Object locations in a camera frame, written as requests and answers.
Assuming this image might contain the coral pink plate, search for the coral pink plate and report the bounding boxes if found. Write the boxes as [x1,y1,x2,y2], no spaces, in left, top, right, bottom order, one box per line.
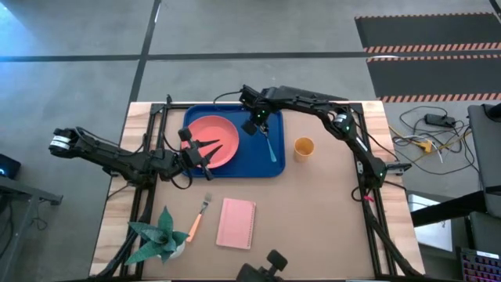
[181,114,240,170]

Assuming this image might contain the grey side desk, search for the grey side desk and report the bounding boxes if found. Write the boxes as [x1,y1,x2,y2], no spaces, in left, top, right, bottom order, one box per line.
[467,102,501,219]

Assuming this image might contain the black aluminium table frame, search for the black aluminium table frame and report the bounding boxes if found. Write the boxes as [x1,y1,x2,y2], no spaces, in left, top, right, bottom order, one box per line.
[92,93,426,282]

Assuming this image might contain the green plant in white pot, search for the green plant in white pot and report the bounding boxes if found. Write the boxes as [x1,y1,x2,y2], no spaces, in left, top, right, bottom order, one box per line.
[124,206,191,266]

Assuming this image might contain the white box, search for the white box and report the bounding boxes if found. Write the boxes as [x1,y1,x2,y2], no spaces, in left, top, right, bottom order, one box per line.
[406,193,454,252]

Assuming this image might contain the pink notebook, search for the pink notebook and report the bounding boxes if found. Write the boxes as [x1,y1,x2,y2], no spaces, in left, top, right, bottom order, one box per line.
[215,197,258,251]

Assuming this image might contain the backlit keyboard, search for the backlit keyboard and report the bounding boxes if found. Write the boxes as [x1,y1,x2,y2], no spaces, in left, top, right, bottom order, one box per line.
[456,245,501,282]

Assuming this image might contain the blue plastic tray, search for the blue plastic tray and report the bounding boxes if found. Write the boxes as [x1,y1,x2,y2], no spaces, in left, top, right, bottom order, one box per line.
[182,103,287,179]

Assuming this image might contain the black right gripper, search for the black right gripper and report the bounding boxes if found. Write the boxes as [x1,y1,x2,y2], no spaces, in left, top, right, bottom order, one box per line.
[240,104,272,137]

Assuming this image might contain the black power adapter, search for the black power adapter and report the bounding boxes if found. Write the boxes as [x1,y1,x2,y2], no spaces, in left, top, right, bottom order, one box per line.
[424,113,457,128]

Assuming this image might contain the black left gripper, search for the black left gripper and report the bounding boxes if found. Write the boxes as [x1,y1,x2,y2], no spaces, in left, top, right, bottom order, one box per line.
[178,127,224,182]

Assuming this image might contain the black beam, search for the black beam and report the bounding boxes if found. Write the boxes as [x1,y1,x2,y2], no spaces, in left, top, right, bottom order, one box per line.
[409,190,487,228]

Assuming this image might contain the grey metal stand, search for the grey metal stand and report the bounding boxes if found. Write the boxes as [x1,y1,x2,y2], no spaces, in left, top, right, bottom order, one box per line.
[0,175,63,282]

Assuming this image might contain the black device with blue light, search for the black device with blue light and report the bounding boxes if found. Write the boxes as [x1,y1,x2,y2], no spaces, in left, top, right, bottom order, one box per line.
[0,154,22,180]

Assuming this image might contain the fork with orange handle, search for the fork with orange handle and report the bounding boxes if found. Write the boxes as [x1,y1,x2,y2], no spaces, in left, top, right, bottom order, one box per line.
[185,192,213,244]

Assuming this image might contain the tangle of floor cables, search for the tangle of floor cables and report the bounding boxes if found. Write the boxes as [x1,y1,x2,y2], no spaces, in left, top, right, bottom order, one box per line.
[388,104,481,177]

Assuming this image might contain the black striped floor mat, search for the black striped floor mat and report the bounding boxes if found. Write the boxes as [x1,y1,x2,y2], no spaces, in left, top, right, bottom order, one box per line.
[354,13,501,55]
[366,54,501,104]

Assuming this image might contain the orange plastic cup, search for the orange plastic cup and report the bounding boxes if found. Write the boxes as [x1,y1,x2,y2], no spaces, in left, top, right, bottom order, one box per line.
[294,136,315,163]

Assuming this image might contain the spoon with blue handle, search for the spoon with blue handle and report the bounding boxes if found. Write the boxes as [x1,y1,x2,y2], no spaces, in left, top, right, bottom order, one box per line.
[262,131,278,164]

